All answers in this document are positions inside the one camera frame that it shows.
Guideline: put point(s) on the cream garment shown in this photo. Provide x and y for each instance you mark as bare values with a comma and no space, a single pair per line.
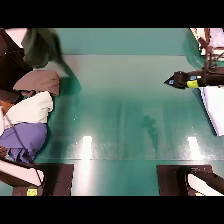
31,108

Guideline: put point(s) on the purple garment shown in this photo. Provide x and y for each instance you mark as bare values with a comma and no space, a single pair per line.
28,136

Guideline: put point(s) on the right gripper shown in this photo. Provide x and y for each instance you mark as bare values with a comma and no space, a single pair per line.
181,80

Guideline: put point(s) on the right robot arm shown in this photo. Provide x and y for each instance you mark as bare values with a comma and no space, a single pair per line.
211,78

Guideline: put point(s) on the white garment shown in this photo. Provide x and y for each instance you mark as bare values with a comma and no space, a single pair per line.
215,106

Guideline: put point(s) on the brown garment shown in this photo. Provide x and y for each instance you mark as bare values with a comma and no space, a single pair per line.
40,81

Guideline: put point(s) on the dark green garment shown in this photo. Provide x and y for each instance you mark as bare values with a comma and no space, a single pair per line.
40,50

